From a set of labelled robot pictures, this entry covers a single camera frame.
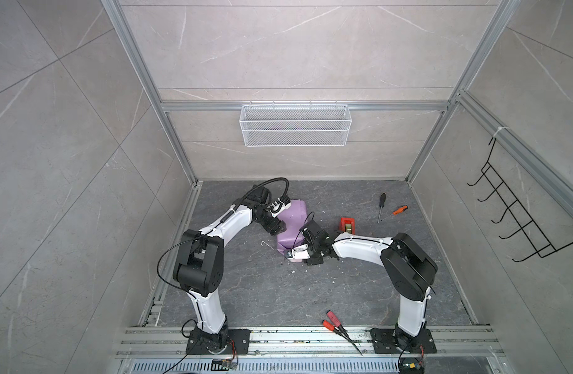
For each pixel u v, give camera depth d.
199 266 0.49
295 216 0.95
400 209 1.07
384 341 0.73
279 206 0.81
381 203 1.10
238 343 0.73
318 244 0.76
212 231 0.52
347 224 0.95
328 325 0.77
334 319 0.77
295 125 1.01
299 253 0.82
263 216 0.78
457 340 0.75
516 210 0.68
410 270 0.50
